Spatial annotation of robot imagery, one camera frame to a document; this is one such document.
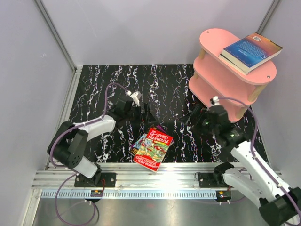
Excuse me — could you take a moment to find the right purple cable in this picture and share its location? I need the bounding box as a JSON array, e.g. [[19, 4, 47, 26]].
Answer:
[[192, 97, 301, 217]]

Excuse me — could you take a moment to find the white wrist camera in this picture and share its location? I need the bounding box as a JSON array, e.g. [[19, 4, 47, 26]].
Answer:
[[126, 91, 142, 106], [210, 96, 221, 107]]

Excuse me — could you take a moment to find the purple cable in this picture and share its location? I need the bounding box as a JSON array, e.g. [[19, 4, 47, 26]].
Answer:
[[48, 82, 132, 224], [192, 97, 301, 217]]

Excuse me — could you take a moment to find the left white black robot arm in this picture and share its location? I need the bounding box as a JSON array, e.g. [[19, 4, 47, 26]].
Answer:
[[47, 92, 156, 187]]

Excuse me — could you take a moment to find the red 13-storey treehouse book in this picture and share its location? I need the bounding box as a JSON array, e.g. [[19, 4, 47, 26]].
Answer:
[[133, 128, 174, 173]]

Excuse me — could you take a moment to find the aluminium mounting rail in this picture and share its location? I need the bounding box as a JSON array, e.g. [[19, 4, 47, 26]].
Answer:
[[31, 162, 220, 190]]

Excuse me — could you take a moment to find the blue 169-storey treehouse book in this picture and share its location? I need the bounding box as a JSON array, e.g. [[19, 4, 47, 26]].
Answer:
[[129, 134, 147, 156]]

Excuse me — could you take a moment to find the right small circuit board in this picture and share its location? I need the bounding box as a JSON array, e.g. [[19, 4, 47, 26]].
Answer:
[[216, 190, 232, 202]]

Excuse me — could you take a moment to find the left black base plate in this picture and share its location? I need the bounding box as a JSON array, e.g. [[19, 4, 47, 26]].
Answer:
[[74, 172, 117, 188]]

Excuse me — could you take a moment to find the pink three-tier shelf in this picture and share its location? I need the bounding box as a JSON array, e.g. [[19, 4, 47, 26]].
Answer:
[[189, 28, 277, 122]]

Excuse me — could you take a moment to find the small circuit board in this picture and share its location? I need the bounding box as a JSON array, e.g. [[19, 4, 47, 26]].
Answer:
[[216, 190, 232, 202], [90, 190, 103, 197]]

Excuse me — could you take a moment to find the right aluminium corner post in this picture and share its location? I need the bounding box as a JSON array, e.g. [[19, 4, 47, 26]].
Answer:
[[256, 0, 282, 34]]

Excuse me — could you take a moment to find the blue orange sunset paperback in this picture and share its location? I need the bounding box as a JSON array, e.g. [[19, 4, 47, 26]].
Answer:
[[221, 32, 283, 72]]

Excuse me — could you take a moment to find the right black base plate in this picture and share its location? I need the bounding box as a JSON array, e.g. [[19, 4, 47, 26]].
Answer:
[[195, 172, 229, 188]]

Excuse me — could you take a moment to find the white slotted cable duct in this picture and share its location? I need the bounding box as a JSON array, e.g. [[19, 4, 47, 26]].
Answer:
[[41, 189, 217, 200]]

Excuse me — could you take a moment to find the dark blue hardcover book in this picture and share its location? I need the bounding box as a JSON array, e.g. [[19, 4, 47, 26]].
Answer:
[[219, 54, 251, 76]]

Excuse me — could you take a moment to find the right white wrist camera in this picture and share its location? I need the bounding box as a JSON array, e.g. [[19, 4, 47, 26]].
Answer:
[[210, 96, 221, 107]]

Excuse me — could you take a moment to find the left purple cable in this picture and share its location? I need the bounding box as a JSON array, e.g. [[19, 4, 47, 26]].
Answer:
[[48, 82, 132, 224]]

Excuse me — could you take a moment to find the black marble pattern mat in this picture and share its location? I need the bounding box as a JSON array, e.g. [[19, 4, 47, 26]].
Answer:
[[57, 65, 269, 163]]

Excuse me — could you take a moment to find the left small circuit board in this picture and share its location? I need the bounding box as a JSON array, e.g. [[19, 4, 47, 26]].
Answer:
[[90, 190, 103, 197]]

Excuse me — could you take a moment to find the purple treehouse book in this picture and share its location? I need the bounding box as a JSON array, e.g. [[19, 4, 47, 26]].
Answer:
[[157, 125, 174, 145]]

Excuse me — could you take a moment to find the left aluminium corner post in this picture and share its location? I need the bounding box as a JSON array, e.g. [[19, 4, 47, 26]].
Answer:
[[33, 0, 77, 73]]

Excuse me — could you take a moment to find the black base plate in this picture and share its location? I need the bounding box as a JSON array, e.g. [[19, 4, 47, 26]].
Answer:
[[195, 172, 229, 188], [74, 172, 117, 188]]

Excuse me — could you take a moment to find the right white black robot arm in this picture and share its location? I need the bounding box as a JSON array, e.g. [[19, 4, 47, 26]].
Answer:
[[181, 102, 301, 226]]

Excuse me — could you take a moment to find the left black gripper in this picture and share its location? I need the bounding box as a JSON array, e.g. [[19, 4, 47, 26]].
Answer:
[[124, 103, 155, 124]]

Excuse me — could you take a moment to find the aluminium corner post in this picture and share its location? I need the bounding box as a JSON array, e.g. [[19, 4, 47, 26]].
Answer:
[[33, 0, 77, 73], [256, 0, 282, 34]]

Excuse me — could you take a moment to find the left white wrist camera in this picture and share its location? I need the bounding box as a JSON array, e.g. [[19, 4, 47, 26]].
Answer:
[[126, 91, 142, 106]]

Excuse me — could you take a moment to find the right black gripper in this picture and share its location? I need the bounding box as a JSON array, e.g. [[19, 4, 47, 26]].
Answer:
[[179, 104, 219, 137]]

